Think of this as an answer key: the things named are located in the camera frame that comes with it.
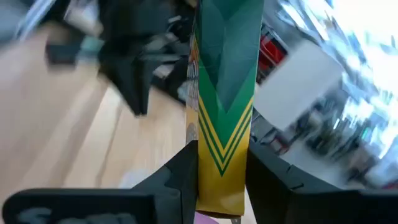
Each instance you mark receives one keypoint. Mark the clear pencil case purple lid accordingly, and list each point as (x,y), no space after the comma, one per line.
(203,219)

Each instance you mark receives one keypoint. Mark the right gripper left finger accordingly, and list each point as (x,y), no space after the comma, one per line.
(174,193)

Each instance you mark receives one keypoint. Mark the green yellow crayon box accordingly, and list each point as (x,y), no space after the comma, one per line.
(227,93)

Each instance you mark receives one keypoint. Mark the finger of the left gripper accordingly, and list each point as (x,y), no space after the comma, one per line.
(133,87)

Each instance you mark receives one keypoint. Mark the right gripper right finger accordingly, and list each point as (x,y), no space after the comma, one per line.
(280,196)

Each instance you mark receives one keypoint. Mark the white shade wooden table lamp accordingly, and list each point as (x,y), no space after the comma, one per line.
(295,84)

